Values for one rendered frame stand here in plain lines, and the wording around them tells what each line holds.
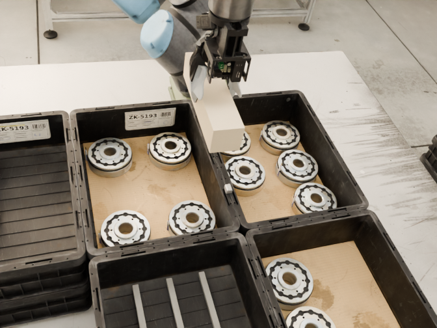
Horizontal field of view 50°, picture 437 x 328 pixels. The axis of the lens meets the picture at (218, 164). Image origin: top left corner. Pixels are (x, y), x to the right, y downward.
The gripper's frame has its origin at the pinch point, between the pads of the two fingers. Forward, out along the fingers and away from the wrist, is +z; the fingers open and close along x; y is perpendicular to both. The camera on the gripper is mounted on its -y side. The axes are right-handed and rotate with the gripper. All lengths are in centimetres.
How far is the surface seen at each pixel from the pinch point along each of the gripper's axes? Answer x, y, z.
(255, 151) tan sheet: 16.8, -5.8, 25.7
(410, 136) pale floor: 149, -77, 109
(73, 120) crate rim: -27.7, -12.1, 15.8
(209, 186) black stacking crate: 0.6, 6.7, 21.8
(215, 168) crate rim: 1.2, 6.7, 15.7
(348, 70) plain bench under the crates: 71, -52, 39
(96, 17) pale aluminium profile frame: -11, -185, 97
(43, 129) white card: -34.6, -14.2, 19.8
